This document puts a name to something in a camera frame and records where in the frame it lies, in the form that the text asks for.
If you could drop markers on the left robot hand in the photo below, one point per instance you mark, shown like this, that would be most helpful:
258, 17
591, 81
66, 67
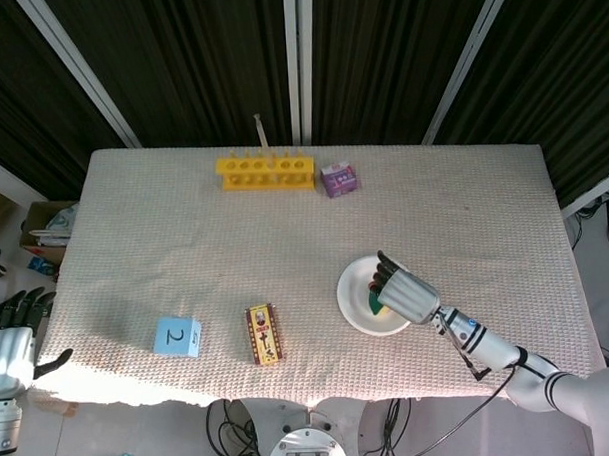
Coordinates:
8, 348

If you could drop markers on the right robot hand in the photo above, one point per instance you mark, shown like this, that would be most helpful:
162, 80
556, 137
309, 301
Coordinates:
407, 294

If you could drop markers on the green yellow object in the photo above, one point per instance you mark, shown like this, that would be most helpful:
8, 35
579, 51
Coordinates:
376, 303

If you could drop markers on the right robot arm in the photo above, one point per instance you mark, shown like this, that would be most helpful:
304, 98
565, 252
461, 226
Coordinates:
494, 349

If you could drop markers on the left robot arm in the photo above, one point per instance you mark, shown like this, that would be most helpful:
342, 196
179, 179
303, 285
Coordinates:
4, 428

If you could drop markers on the round white robot base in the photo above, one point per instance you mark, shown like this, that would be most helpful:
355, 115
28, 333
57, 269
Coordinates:
307, 438

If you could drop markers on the white paper plate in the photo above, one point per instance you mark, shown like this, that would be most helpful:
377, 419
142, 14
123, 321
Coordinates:
354, 296

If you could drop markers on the blue plastic package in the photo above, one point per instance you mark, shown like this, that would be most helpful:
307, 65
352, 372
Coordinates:
41, 267

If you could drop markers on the small purple carton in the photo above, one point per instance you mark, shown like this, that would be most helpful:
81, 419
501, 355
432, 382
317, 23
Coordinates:
339, 181

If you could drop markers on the brown cardboard box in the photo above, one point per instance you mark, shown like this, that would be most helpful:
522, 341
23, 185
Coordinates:
34, 217

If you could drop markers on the brown yellow snack box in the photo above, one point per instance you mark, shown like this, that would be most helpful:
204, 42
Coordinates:
264, 334

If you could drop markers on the blue numbered foam cube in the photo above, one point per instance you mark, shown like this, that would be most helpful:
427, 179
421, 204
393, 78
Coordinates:
173, 337

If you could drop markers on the beige woven tablecloth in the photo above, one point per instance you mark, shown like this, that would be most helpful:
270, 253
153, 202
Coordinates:
235, 240

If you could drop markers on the yellow test tube rack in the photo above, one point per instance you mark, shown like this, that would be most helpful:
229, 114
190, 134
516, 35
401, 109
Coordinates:
263, 184

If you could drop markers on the clear test tube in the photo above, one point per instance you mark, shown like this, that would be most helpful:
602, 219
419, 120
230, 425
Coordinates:
263, 137

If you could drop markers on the black pleated curtain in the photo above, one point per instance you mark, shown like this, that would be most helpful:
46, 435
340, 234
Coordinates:
204, 66

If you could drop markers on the white metal frame post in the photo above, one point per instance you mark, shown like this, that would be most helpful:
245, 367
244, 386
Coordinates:
79, 71
469, 62
588, 193
299, 63
12, 178

